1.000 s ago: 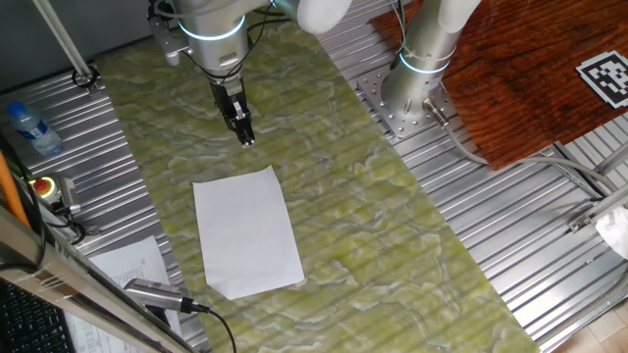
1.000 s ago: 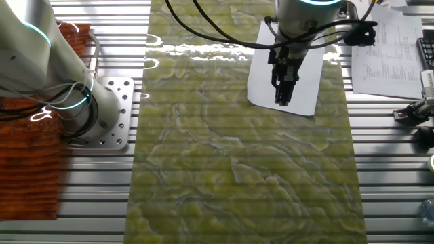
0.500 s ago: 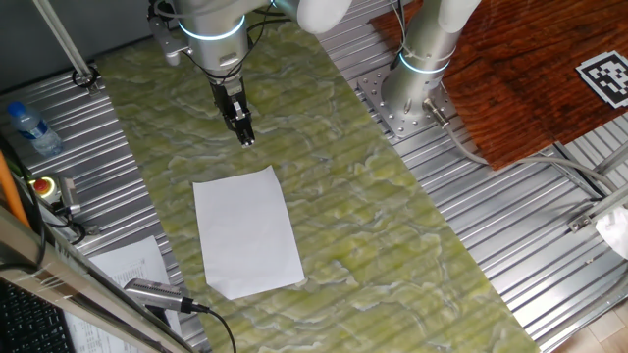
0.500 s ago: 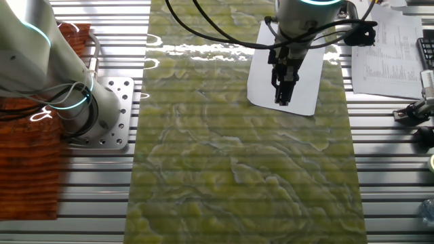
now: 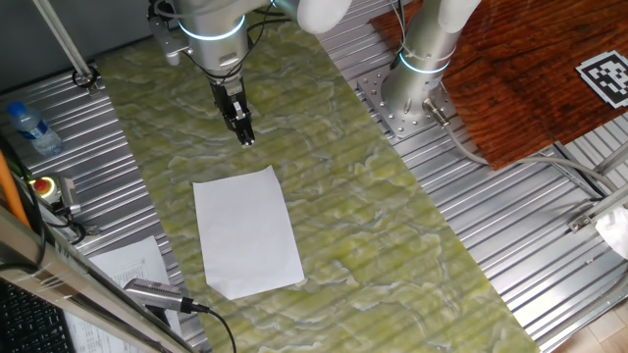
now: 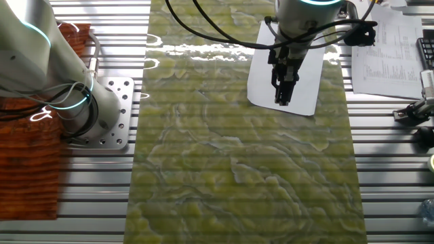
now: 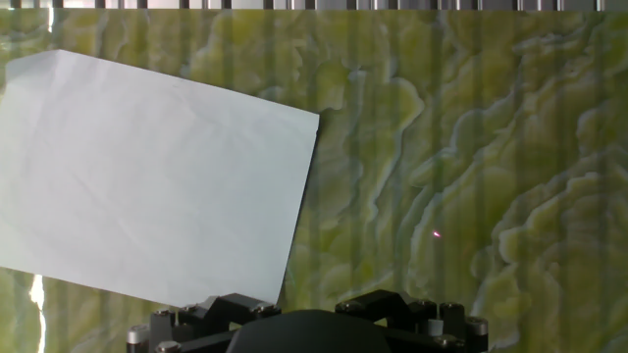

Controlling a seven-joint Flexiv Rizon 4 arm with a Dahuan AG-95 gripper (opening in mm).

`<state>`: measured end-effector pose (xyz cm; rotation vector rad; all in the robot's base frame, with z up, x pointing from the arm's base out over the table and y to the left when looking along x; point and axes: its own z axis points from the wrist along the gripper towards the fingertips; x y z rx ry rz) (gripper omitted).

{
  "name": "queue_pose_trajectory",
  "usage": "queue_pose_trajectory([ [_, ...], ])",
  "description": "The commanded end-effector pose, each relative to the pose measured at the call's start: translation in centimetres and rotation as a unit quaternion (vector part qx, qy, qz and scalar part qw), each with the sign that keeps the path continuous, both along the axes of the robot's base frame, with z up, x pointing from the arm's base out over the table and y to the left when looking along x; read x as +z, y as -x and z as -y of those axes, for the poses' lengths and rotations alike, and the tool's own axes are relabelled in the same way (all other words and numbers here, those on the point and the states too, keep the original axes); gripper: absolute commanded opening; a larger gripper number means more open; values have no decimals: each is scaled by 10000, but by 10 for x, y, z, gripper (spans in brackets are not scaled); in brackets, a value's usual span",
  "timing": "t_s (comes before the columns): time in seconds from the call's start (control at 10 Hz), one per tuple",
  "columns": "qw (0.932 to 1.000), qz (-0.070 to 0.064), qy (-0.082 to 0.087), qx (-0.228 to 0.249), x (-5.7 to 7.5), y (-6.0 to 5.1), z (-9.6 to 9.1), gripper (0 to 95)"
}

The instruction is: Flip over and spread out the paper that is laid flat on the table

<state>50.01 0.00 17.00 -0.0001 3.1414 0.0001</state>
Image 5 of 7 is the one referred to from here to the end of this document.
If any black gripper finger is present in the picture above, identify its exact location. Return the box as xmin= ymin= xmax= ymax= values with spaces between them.
xmin=235 ymin=100 xmax=256 ymax=144
xmin=226 ymin=115 xmax=252 ymax=148

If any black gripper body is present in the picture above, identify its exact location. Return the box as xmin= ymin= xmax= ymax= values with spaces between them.
xmin=209 ymin=76 xmax=249 ymax=129

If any printed white paper sheet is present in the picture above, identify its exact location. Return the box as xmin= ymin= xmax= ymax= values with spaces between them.
xmin=63 ymin=234 xmax=183 ymax=353

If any green marble pattern mat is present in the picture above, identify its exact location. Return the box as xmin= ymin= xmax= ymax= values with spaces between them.
xmin=95 ymin=19 xmax=541 ymax=353

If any slanted aluminium pole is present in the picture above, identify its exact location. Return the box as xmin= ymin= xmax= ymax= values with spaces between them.
xmin=31 ymin=0 xmax=103 ymax=95

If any clear plastic water bottle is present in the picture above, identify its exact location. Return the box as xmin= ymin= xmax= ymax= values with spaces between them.
xmin=6 ymin=101 xmax=64 ymax=158

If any red yellow emergency stop button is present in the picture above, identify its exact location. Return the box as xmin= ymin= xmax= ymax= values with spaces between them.
xmin=26 ymin=174 xmax=82 ymax=217

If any orange tube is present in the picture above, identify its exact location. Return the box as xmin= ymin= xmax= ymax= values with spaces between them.
xmin=0 ymin=149 xmax=31 ymax=229

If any brown wooden board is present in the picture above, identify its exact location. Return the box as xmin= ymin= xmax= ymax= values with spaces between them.
xmin=370 ymin=0 xmax=628 ymax=172

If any black keyboard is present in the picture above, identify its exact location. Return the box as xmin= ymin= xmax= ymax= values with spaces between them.
xmin=0 ymin=278 xmax=78 ymax=353

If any black white fiducial marker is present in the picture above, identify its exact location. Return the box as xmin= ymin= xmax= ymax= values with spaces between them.
xmin=575 ymin=50 xmax=628 ymax=110

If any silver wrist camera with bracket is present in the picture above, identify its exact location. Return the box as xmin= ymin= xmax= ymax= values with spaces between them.
xmin=146 ymin=3 xmax=193 ymax=68

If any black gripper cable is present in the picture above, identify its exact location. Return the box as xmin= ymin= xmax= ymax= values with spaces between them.
xmin=146 ymin=0 xmax=284 ymax=87

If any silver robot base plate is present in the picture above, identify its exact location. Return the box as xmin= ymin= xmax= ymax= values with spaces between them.
xmin=356 ymin=66 xmax=465 ymax=140

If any silver depth camera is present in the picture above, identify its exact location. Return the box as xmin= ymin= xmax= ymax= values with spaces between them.
xmin=122 ymin=277 xmax=195 ymax=315

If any black cable bundle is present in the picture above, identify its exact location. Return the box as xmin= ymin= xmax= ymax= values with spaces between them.
xmin=0 ymin=176 xmax=102 ymax=276

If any black camera cable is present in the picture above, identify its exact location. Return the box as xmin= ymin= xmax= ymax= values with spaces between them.
xmin=188 ymin=302 xmax=238 ymax=353

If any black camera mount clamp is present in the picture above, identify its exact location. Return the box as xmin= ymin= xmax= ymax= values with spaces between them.
xmin=144 ymin=303 xmax=173 ymax=328

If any aluminium frame beam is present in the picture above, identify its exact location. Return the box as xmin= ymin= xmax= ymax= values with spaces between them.
xmin=0 ymin=205 xmax=197 ymax=353

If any grey robot power cable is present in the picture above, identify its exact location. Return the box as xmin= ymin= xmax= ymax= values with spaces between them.
xmin=422 ymin=97 xmax=619 ymax=193

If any aluminium profile frame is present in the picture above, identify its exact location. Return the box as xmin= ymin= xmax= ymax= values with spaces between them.
xmin=551 ymin=141 xmax=628 ymax=234

